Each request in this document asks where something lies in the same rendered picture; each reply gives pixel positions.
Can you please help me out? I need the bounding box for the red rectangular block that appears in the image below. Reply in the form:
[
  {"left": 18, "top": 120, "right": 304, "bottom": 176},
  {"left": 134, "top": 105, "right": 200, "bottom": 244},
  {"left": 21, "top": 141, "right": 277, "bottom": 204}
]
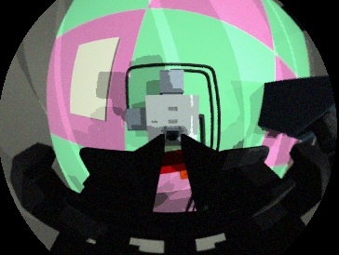
[{"left": 161, "top": 149, "right": 185, "bottom": 174}]

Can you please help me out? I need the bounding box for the orange flat bar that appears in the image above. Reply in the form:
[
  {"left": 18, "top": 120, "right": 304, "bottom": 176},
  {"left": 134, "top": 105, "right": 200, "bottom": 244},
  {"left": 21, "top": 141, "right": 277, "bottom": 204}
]
[{"left": 180, "top": 170, "right": 188, "bottom": 180}]

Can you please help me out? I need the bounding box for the beige flat rectangular pad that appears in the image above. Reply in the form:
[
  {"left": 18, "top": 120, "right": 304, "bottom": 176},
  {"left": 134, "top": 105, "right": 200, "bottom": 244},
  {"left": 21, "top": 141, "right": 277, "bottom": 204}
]
[{"left": 69, "top": 37, "right": 120, "bottom": 121}]

